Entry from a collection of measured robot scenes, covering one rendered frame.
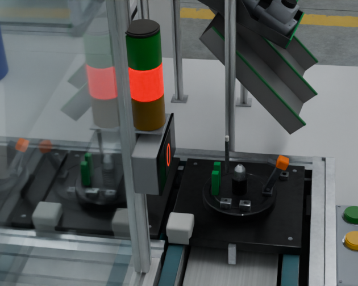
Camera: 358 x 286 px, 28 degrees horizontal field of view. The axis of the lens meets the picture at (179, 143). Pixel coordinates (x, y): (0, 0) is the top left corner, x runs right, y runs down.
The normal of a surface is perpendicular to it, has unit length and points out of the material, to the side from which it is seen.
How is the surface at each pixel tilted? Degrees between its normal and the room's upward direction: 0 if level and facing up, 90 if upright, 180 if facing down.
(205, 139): 0
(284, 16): 86
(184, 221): 0
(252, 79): 90
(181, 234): 90
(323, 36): 0
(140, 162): 90
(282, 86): 45
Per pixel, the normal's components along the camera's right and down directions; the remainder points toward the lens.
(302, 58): -0.33, 0.55
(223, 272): -0.04, -0.82
